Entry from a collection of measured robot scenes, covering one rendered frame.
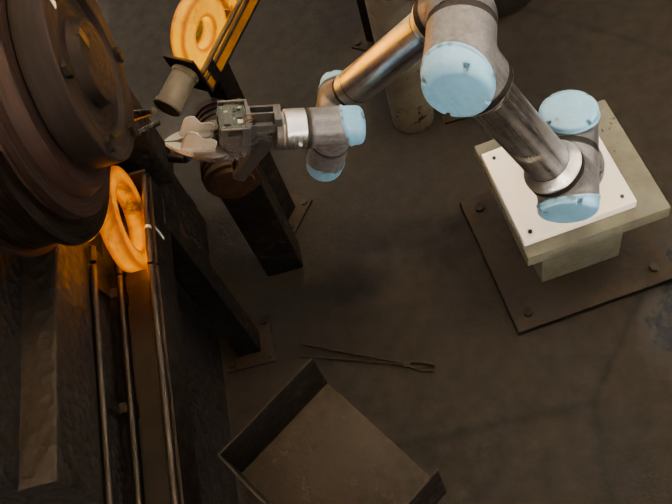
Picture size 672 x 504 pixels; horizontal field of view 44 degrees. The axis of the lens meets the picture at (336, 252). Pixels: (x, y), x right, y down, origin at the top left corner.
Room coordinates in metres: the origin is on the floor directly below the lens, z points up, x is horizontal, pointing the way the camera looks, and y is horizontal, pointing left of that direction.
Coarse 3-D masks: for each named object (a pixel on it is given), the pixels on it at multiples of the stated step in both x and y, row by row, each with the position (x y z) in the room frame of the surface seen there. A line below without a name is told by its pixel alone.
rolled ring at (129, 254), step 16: (112, 176) 0.95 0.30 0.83; (128, 176) 1.00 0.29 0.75; (112, 192) 0.91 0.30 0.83; (128, 192) 0.97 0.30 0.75; (112, 208) 0.88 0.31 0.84; (128, 208) 0.96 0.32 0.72; (112, 224) 0.85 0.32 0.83; (128, 224) 0.94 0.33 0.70; (112, 240) 0.84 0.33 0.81; (128, 240) 0.85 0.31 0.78; (144, 240) 0.90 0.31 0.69; (112, 256) 0.83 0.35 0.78; (128, 256) 0.82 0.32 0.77; (144, 256) 0.85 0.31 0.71
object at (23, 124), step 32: (0, 0) 0.88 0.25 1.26; (0, 32) 0.83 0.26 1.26; (0, 64) 0.80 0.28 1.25; (0, 96) 0.77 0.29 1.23; (0, 128) 0.74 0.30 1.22; (32, 128) 0.75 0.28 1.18; (32, 160) 0.73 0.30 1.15; (64, 160) 0.75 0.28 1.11; (32, 192) 0.71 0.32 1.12; (64, 192) 0.74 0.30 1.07; (96, 192) 0.80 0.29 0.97
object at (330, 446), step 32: (288, 384) 0.52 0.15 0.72; (320, 384) 0.54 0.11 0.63; (256, 416) 0.49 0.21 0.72; (288, 416) 0.51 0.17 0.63; (320, 416) 0.49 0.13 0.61; (352, 416) 0.47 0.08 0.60; (224, 448) 0.46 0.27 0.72; (256, 448) 0.48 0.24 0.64; (288, 448) 0.46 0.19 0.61; (320, 448) 0.45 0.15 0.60; (352, 448) 0.43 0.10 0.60; (384, 448) 0.41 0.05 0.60; (256, 480) 0.44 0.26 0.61; (288, 480) 0.42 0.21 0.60; (320, 480) 0.40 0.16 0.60; (352, 480) 0.38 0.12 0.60; (384, 480) 0.36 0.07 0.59; (416, 480) 0.34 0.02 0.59
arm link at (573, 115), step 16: (560, 96) 0.94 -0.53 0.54; (576, 96) 0.92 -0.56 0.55; (544, 112) 0.92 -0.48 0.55; (560, 112) 0.90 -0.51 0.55; (576, 112) 0.89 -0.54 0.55; (592, 112) 0.87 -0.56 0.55; (560, 128) 0.86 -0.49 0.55; (576, 128) 0.85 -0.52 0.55; (592, 128) 0.85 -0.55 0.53; (592, 144) 0.82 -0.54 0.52
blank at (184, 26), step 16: (192, 0) 1.33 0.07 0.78; (208, 0) 1.34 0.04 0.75; (176, 16) 1.31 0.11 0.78; (192, 16) 1.30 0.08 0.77; (208, 16) 1.33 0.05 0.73; (224, 16) 1.36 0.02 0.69; (176, 32) 1.29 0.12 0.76; (192, 32) 1.29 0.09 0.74; (208, 32) 1.34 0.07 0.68; (176, 48) 1.27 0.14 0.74; (192, 48) 1.28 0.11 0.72; (208, 48) 1.31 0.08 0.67
